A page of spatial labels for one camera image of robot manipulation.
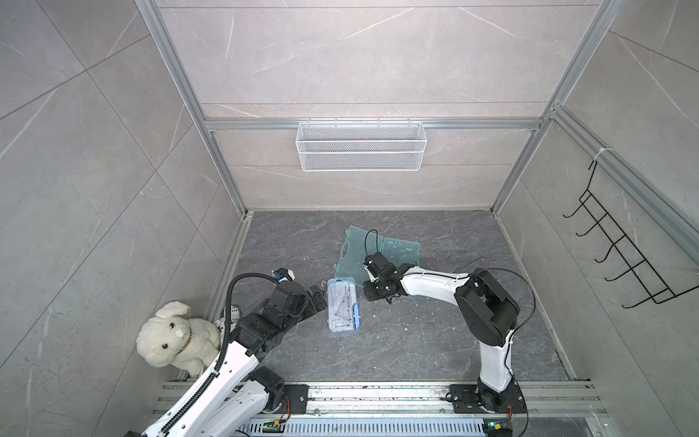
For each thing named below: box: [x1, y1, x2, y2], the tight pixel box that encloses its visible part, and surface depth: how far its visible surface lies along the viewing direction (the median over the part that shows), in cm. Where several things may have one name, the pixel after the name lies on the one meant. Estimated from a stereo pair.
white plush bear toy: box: [135, 301, 222, 378], surface depth 70 cm
